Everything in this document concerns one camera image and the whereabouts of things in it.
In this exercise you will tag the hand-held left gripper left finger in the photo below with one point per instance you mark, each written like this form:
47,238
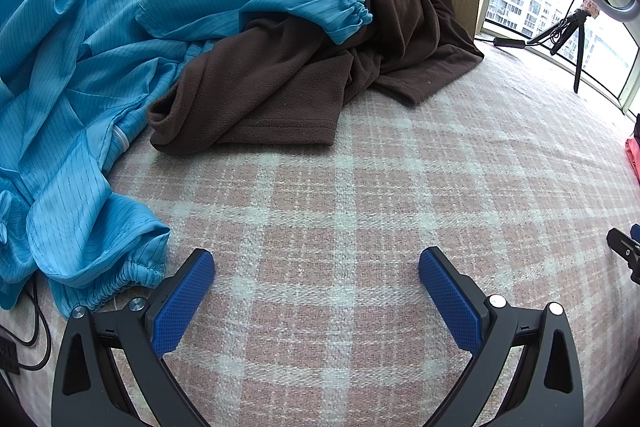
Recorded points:
182,302

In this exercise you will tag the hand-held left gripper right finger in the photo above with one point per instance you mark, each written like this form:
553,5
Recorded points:
450,302

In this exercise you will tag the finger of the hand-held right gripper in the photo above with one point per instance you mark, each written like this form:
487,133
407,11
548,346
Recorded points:
632,257

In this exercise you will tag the blue striped jacket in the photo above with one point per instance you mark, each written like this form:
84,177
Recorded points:
75,82

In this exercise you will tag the pink folded garment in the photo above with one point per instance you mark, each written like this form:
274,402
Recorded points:
634,157

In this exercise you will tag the pink plaid blanket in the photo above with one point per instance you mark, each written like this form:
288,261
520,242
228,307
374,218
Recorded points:
350,207

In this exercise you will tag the black mini tripod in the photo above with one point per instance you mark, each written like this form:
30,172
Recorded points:
580,52

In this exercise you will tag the brown fleece garment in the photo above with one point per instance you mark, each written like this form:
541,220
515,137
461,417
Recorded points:
280,82

